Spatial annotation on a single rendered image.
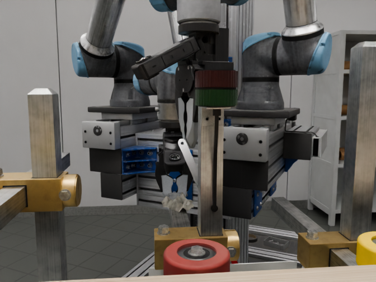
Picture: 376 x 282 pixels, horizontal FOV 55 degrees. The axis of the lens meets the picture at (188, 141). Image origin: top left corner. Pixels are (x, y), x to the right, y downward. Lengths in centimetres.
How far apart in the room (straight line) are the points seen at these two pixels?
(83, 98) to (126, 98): 190
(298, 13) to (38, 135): 76
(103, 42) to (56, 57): 204
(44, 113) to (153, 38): 266
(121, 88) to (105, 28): 24
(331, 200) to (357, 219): 251
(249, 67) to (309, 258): 67
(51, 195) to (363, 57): 52
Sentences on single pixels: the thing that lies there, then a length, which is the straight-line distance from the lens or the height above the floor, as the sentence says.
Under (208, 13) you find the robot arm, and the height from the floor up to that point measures 122.
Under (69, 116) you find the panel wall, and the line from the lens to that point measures 324.
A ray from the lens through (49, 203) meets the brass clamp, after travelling 58.
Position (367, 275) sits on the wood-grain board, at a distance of 46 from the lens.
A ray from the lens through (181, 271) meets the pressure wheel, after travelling 43.
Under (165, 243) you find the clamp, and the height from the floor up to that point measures 86.
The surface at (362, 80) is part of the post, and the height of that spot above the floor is 111.
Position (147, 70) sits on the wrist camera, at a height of 113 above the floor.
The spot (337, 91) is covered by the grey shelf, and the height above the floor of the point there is 109.
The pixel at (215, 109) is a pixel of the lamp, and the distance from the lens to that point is 51.
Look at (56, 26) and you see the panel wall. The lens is 329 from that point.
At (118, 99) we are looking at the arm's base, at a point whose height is 106.
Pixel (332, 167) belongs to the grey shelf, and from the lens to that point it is 313.
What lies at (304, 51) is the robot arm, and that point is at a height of 120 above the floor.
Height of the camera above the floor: 110
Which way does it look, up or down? 8 degrees down
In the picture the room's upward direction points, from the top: straight up
